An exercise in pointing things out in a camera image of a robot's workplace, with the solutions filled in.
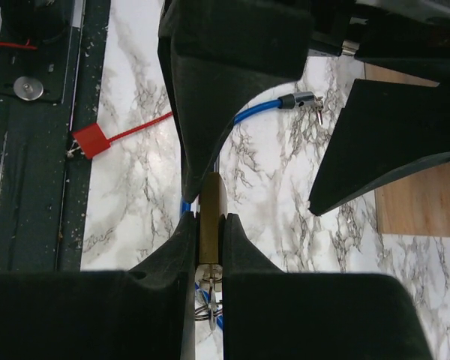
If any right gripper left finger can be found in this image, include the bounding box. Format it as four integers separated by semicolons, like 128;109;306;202
0;212;197;359

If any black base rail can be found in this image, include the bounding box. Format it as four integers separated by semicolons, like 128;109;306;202
0;1;111;273

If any wooden board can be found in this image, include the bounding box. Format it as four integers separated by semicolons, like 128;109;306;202
363;61;450;238

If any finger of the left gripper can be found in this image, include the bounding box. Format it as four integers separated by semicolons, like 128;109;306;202
308;79;450;216
157;1;314;202

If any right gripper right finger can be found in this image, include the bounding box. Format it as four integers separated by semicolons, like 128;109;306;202
221;214;431;359

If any silver key bunch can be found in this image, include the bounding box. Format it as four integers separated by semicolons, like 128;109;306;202
194;275;224;331

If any blue cable lock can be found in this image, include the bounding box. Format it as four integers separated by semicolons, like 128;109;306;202
179;91;326;331

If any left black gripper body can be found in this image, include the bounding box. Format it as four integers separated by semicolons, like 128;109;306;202
310;1;450;84

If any brass padlock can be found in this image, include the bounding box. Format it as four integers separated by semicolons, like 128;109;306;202
198;172;229;290

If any red cable lock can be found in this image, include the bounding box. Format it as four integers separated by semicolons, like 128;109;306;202
67;112;173;160

